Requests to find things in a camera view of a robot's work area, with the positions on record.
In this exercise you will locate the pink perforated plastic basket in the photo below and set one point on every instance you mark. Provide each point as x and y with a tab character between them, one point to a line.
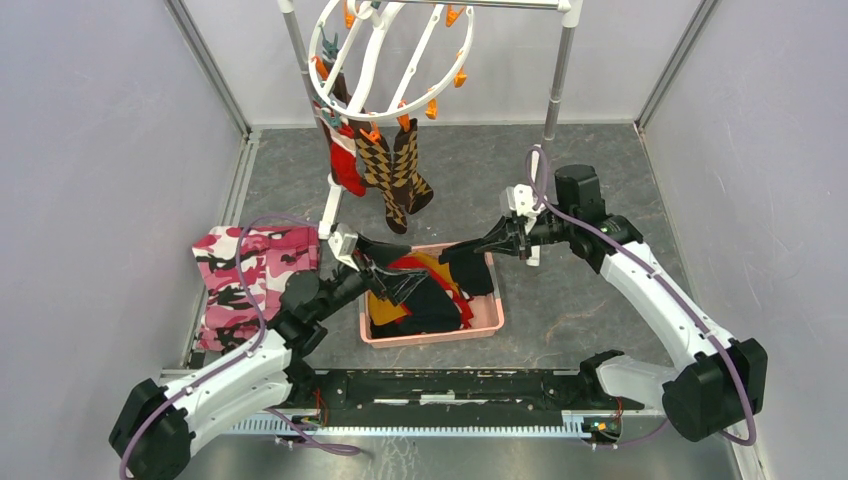
488	314

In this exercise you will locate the white metal drying rack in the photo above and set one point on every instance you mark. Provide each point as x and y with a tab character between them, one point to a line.
388	128

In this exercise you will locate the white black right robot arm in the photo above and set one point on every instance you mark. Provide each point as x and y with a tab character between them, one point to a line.
716	382

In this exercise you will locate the argyle brown yellow sock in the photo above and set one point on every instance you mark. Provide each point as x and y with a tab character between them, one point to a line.
378	169

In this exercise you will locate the white round clip hanger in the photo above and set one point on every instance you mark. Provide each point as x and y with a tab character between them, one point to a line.
397	58

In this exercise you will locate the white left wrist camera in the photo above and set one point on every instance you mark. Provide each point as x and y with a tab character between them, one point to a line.
343	244

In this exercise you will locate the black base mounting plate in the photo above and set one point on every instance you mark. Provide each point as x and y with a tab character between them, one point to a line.
419	398

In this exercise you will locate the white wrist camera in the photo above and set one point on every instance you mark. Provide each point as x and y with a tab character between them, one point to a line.
343	244
521	201

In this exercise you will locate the black cloth in basket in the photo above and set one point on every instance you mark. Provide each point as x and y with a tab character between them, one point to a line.
386	319

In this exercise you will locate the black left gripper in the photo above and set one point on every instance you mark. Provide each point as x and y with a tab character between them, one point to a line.
397	286

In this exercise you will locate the pink camouflage folded cloth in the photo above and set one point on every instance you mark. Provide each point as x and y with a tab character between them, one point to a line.
243	275

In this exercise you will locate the orange clothes clip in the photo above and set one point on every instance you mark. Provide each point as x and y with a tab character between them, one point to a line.
404	122
370	131

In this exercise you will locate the yellow cloth in basket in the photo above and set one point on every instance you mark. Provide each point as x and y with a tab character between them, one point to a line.
436	305

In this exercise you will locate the black sock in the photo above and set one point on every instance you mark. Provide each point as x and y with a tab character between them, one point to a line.
468	268

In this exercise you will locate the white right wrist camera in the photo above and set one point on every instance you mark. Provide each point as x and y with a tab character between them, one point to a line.
521	201

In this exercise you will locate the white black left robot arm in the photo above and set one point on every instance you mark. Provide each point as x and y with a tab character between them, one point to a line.
161	427

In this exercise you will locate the teal clothes clip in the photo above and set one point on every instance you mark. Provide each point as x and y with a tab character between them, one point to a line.
329	47

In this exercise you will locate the red white santa sock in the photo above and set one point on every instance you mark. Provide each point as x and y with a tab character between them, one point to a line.
343	156

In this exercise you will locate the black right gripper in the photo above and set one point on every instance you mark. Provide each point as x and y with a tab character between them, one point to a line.
497	234

